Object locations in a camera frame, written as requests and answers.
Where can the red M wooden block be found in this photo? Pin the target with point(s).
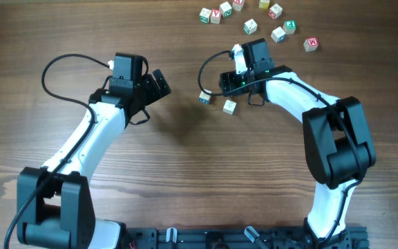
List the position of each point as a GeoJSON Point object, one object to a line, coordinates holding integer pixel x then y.
{"type": "Point", "coordinates": [311, 44]}

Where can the blue edged wooden block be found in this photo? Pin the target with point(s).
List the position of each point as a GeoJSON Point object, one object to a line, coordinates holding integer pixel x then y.
{"type": "Point", "coordinates": [278, 35]}

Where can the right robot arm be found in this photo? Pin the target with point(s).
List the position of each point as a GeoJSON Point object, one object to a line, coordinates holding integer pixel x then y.
{"type": "Point", "coordinates": [337, 141]}

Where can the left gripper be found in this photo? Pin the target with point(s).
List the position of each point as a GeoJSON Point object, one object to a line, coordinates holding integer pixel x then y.
{"type": "Point", "coordinates": [147, 91]}

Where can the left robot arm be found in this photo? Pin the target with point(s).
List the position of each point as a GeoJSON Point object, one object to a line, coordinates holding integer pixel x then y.
{"type": "Point", "coordinates": [54, 203]}

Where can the red X wooden block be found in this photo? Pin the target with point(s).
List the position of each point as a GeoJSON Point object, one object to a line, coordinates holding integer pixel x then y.
{"type": "Point", "coordinates": [238, 4]}

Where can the red O wooden block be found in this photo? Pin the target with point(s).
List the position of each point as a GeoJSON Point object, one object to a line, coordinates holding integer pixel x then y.
{"type": "Point", "coordinates": [275, 11]}

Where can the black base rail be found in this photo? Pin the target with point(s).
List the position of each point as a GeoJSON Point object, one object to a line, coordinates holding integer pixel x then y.
{"type": "Point", "coordinates": [279, 237]}

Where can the blue H wooden block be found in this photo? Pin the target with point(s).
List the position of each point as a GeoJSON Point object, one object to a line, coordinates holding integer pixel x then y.
{"type": "Point", "coordinates": [205, 96]}

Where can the yellow wooden block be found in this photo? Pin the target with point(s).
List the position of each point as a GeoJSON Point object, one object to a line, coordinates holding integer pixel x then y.
{"type": "Point", "coordinates": [264, 4]}

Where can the plain number 2 block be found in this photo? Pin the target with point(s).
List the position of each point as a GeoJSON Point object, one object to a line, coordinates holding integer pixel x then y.
{"type": "Point", "coordinates": [229, 107]}

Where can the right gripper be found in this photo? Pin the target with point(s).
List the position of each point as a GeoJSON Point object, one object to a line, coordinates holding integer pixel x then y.
{"type": "Point", "coordinates": [227, 81]}

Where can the red A wooden block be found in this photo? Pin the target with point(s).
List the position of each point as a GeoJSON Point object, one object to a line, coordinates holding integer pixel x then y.
{"type": "Point", "coordinates": [215, 16]}

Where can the green P wooden block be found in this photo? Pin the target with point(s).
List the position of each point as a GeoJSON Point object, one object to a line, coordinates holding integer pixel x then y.
{"type": "Point", "coordinates": [250, 26]}

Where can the green letter block top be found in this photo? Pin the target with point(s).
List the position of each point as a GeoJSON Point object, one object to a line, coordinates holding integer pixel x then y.
{"type": "Point", "coordinates": [226, 9]}

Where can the green N wooden block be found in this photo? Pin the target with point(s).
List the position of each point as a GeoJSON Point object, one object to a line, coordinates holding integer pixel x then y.
{"type": "Point", "coordinates": [205, 15]}

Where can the green F wooden block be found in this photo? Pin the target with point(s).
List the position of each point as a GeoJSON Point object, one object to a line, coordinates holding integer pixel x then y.
{"type": "Point", "coordinates": [289, 27]}

